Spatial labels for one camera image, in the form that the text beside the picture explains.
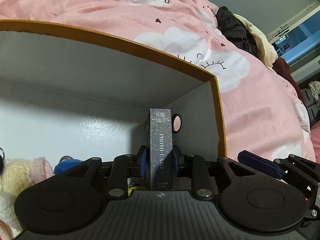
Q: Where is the orange cardboard storage box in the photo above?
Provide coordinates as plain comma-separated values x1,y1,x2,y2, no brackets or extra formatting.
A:
1,20,226,165

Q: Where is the white black plush toy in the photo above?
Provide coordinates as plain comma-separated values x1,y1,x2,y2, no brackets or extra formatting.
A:
1,192,23,239

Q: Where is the white crochet plush toy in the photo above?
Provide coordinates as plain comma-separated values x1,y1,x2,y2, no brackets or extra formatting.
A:
1,157,54,198

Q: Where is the pink duvet cover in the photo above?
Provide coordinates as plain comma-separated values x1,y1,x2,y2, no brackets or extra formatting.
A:
1,0,318,161

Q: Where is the black clothing pile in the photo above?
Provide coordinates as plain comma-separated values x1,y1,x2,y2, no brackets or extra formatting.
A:
215,7,258,58

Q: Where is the white door frame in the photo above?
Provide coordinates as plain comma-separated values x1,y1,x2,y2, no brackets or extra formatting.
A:
267,1,319,83

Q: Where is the grey photo card box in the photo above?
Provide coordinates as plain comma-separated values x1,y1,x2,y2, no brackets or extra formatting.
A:
145,108,173,191

